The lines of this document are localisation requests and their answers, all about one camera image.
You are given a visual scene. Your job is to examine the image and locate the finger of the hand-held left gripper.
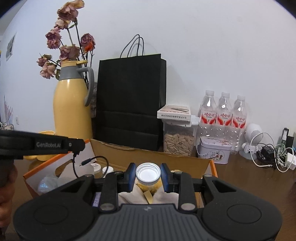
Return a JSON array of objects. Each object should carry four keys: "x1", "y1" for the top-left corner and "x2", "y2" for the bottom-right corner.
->
[{"x1": 68, "y1": 138, "x2": 85, "y2": 153}]

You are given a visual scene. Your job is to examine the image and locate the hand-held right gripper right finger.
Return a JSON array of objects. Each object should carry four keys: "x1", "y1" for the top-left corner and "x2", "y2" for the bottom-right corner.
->
[{"x1": 160, "y1": 163, "x2": 237, "y2": 213}]

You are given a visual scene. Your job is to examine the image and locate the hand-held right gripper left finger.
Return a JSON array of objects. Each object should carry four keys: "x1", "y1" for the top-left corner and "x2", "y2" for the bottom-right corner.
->
[{"x1": 60, "y1": 162, "x2": 137, "y2": 213}]

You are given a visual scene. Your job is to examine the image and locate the red cardboard box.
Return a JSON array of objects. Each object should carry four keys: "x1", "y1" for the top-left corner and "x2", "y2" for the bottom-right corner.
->
[{"x1": 23, "y1": 138, "x2": 218, "y2": 207}]

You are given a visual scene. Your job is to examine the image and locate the yellow white plush toy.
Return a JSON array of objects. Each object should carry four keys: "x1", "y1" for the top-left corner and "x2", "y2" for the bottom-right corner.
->
[{"x1": 134, "y1": 170, "x2": 183, "y2": 195}]

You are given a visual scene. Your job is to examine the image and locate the large ribbed white bottle cap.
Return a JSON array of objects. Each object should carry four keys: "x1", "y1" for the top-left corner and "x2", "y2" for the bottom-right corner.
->
[{"x1": 136, "y1": 163, "x2": 161, "y2": 185}]

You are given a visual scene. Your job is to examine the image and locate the thin black cable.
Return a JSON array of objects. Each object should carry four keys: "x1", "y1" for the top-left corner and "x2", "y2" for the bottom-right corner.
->
[{"x1": 73, "y1": 151, "x2": 109, "y2": 179}]

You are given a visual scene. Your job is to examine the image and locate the white cloth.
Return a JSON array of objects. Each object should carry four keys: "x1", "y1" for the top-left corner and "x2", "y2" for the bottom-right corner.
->
[{"x1": 118, "y1": 185, "x2": 179, "y2": 208}]

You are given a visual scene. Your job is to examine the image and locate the yellow wooden block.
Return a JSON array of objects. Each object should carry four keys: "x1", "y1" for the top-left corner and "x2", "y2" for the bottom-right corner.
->
[{"x1": 143, "y1": 190, "x2": 154, "y2": 204}]

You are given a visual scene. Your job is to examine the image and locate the plastic bag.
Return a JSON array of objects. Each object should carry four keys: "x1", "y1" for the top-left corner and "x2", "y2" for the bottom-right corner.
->
[{"x1": 37, "y1": 176, "x2": 58, "y2": 195}]

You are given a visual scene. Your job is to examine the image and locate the person's left hand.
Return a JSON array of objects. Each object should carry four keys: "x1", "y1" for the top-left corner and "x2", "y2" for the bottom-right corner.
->
[{"x1": 0, "y1": 162, "x2": 18, "y2": 232}]

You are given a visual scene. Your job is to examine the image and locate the yellow mug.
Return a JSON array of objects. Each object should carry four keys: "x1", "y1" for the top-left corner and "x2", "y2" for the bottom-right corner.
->
[{"x1": 23, "y1": 130, "x2": 56, "y2": 161}]

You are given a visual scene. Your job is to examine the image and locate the clear seed container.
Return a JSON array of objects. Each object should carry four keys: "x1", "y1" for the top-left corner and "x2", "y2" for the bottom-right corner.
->
[{"x1": 162, "y1": 117, "x2": 200, "y2": 157}]

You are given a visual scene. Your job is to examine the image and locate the yellow thermos jug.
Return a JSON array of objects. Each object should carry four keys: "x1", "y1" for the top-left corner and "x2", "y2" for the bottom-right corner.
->
[{"x1": 53, "y1": 60, "x2": 95, "y2": 141}]

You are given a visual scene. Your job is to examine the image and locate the printed tin box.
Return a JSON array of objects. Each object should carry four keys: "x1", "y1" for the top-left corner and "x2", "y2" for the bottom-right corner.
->
[{"x1": 196, "y1": 136, "x2": 232, "y2": 165}]

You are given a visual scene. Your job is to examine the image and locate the black paper bag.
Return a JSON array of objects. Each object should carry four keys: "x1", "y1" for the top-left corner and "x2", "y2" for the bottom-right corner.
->
[{"x1": 95, "y1": 34, "x2": 167, "y2": 152}]

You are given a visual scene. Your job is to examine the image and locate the clear water bottle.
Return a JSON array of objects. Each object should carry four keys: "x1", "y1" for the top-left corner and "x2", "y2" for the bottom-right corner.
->
[
  {"x1": 231, "y1": 95, "x2": 248, "y2": 153},
  {"x1": 199, "y1": 90, "x2": 218, "y2": 139},
  {"x1": 216, "y1": 92, "x2": 232, "y2": 139}
]

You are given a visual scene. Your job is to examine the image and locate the dried pink flower bouquet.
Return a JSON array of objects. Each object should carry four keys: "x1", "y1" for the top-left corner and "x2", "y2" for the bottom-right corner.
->
[{"x1": 36, "y1": 0, "x2": 96, "y2": 80}]

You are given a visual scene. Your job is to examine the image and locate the white charger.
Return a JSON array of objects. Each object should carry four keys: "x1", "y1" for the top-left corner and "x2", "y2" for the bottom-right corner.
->
[{"x1": 285, "y1": 153, "x2": 296, "y2": 169}]

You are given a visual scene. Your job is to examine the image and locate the black upright device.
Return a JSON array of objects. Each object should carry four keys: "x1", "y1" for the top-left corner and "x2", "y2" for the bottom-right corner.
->
[{"x1": 281, "y1": 127, "x2": 294, "y2": 149}]

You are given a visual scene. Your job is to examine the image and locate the purple wall decal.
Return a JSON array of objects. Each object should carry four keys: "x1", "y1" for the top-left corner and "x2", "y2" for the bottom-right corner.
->
[{"x1": 3, "y1": 95, "x2": 13, "y2": 126}]

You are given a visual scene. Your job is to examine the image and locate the wall poster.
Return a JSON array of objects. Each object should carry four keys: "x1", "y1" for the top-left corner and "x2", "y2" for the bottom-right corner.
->
[{"x1": 6, "y1": 32, "x2": 17, "y2": 61}]

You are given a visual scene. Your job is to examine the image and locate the tangle of cables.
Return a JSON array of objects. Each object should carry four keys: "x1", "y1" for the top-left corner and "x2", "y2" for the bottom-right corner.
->
[{"x1": 251, "y1": 132, "x2": 294, "y2": 173}]

